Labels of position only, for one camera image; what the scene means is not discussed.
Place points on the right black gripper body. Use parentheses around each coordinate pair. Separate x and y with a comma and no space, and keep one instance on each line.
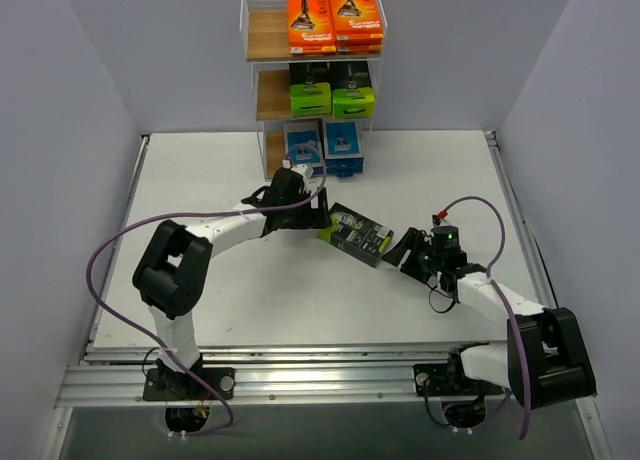
(417,255)

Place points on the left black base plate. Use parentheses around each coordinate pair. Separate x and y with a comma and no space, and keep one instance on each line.
(167,385)

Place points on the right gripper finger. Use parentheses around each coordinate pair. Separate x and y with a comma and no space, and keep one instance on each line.
(404,245)
(414,265)

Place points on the grey blue razor box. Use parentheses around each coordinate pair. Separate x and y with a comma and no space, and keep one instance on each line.
(344,167)

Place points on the white wire wooden shelf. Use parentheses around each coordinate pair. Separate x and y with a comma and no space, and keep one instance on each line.
(263,24)

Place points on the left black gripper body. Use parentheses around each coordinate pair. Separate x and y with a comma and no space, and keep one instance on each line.
(310,211)

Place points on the large orange Fusion5 razor box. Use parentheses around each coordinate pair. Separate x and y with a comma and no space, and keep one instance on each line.
(309,27)

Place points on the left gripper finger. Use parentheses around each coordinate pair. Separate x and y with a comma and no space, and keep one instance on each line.
(320,213)
(297,222)

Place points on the orange razor box on shelf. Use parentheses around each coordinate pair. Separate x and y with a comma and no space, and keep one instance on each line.
(360,46)

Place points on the black box with face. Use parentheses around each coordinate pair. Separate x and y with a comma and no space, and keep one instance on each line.
(356,235)

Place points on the black green razor box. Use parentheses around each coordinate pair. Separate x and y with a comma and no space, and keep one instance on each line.
(310,89)
(352,92)

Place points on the black green razor box front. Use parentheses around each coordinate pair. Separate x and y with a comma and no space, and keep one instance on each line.
(310,89)

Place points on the narrow orange Fusion5 razor box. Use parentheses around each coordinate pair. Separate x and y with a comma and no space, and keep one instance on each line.
(355,20)

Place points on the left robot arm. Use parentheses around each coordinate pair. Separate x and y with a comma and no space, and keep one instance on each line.
(171,274)

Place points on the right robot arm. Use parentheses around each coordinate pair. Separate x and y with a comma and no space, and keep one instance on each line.
(542,361)

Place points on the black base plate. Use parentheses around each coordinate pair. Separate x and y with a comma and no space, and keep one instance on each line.
(438,379)
(167,385)

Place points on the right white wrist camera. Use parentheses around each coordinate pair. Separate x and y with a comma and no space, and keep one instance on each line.
(440,219)

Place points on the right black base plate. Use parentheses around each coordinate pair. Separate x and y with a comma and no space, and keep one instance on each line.
(438,379)

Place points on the blue Harry's box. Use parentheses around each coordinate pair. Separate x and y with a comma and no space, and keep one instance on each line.
(302,144)
(342,139)

